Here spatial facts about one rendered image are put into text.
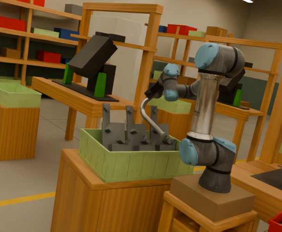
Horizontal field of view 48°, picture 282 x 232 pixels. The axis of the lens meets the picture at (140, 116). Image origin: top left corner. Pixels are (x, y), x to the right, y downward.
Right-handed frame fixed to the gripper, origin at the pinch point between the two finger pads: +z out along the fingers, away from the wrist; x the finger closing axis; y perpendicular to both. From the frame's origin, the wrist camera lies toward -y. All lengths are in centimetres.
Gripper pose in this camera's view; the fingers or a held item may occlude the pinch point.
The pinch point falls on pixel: (152, 95)
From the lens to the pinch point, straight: 201.8
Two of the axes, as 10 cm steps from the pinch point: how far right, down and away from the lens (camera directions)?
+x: -6.3, -7.7, 1.1
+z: -2.2, 3.1, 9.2
